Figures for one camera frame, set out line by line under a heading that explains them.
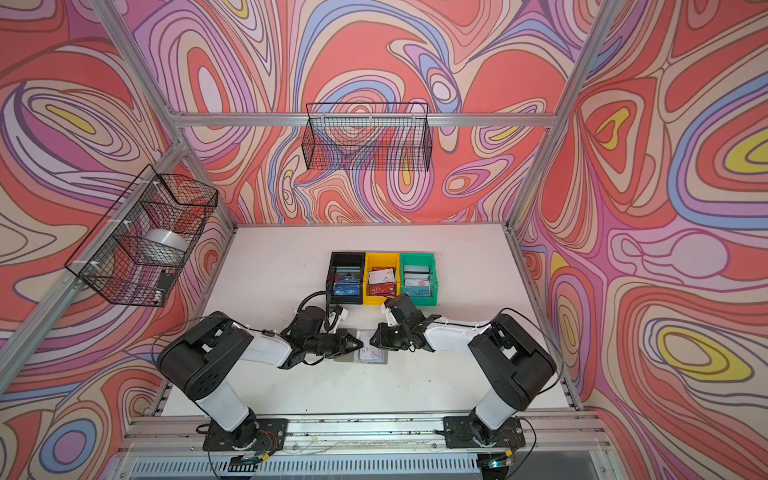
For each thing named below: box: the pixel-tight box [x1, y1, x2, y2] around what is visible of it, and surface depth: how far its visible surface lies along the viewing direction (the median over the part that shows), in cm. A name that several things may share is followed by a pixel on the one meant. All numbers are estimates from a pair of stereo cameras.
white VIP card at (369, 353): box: [359, 330, 385, 363], surface depth 88 cm
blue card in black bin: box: [334, 284, 360, 296], surface depth 101 cm
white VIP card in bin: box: [368, 268, 395, 285], surface depth 103 cm
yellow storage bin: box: [363, 252, 401, 305], surface depth 103 cm
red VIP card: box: [368, 282, 396, 297], surface depth 101 cm
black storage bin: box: [325, 252, 366, 304], surface depth 101 cm
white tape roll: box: [138, 228, 191, 266], surface depth 74 cm
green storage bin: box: [417, 253, 439, 306], surface depth 103 cm
